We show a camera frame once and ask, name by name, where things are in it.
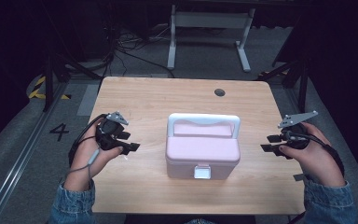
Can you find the metal floor rail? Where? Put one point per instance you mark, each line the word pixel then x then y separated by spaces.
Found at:
pixel 18 161

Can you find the dark round table grommet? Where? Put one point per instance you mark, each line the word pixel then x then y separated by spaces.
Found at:
pixel 219 92

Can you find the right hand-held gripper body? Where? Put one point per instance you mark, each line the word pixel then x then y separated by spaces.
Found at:
pixel 295 137

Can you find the white metal table frame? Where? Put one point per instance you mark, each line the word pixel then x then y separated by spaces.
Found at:
pixel 209 20

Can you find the yellow black floor tape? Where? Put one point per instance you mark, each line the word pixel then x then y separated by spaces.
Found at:
pixel 37 90

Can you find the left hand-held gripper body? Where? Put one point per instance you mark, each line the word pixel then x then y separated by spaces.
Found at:
pixel 109 130

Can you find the person's left hand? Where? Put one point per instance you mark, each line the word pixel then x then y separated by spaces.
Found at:
pixel 85 158

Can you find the black tripod stand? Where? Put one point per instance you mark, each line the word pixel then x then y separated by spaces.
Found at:
pixel 296 74
pixel 54 71

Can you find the person's right hand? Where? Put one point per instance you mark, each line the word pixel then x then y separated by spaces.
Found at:
pixel 315 161

